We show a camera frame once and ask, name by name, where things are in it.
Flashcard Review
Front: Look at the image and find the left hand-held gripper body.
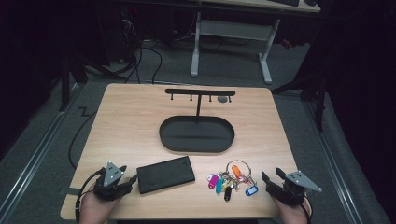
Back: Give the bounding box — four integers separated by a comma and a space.
92, 161, 134, 202

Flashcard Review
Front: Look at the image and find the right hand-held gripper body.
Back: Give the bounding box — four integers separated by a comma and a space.
266, 170, 323, 207

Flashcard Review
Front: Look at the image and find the person's right hand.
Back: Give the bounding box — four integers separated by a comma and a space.
270, 196, 312, 224

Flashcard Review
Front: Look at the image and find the person's left hand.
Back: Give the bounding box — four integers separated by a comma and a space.
78, 188, 122, 224

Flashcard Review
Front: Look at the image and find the black flat rectangular box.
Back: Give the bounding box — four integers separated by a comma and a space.
135, 155, 196, 195

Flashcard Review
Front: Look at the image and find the key bunch with coloured tags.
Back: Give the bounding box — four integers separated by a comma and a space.
206, 159, 260, 203

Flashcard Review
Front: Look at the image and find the black key stand with tray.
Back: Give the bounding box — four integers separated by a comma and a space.
159, 88, 237, 154

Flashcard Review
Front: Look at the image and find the black metal stand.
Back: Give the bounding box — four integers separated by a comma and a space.
270, 73, 329, 133
58, 54, 125, 113

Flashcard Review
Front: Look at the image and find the black keyboard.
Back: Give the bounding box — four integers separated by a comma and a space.
268, 0, 301, 7

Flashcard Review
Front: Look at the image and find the right hand-held gripper black cable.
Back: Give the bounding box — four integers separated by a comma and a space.
300, 195, 315, 224

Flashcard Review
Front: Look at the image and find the hand-held gripper black cable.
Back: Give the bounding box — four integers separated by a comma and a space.
300, 195, 315, 224
74, 168, 106, 224

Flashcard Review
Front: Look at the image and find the left hand-held gripper black cable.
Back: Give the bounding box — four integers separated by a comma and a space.
74, 168, 106, 224

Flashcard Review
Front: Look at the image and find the dark strap on table edge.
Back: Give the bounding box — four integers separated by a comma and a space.
58, 187, 82, 197

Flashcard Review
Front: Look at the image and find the metal floor rail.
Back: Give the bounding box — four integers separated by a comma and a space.
0, 83, 80, 217
302, 99, 364, 224

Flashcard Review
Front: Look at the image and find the black cable on floor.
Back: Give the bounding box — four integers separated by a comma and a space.
67, 105, 98, 171

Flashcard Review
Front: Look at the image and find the bundle of black cables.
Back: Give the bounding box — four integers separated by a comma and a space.
120, 12, 164, 85

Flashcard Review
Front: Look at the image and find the desk with white metal frame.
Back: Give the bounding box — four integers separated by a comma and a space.
190, 0, 322, 85

